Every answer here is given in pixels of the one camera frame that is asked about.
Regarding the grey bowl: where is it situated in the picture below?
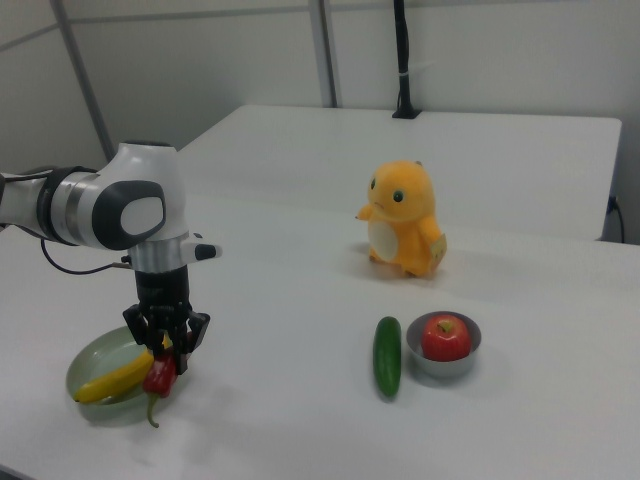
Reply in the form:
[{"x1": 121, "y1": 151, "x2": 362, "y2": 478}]
[{"x1": 405, "y1": 311, "x2": 483, "y2": 379}]

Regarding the black power cable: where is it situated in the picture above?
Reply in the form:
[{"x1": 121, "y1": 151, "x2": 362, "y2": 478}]
[{"x1": 606, "y1": 194, "x2": 627, "y2": 244}]

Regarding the red chili pepper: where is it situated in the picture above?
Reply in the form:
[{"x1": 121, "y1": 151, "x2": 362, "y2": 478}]
[{"x1": 142, "y1": 351, "x2": 179, "y2": 429}]

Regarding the red apple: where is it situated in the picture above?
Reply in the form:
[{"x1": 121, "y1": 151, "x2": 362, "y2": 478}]
[{"x1": 420, "y1": 313, "x2": 473, "y2": 363}]

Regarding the light green plastic plate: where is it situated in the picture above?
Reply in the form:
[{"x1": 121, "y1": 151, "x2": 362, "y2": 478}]
[{"x1": 66, "y1": 325, "x2": 182, "y2": 427}]

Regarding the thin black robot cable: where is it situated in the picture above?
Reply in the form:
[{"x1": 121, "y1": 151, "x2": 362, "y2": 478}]
[{"x1": 39, "y1": 238, "x2": 135, "y2": 276}]

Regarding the green cucumber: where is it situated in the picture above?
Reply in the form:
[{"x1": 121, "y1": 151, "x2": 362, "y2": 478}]
[{"x1": 372, "y1": 316, "x2": 403, "y2": 400}]

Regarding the orange plush toy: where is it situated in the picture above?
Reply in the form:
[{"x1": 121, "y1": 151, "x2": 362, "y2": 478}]
[{"x1": 354, "y1": 159, "x2": 448, "y2": 278}]

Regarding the yellow banana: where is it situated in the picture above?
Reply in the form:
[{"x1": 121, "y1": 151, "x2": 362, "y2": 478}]
[{"x1": 73, "y1": 335, "x2": 172, "y2": 405}]

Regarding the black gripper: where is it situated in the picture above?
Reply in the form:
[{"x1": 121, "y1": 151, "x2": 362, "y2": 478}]
[{"x1": 122, "y1": 267, "x2": 212, "y2": 377}]

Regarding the black camera pole with clamp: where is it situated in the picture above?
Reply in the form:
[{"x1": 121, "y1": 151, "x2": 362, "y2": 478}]
[{"x1": 391, "y1": 0, "x2": 421, "y2": 121}]

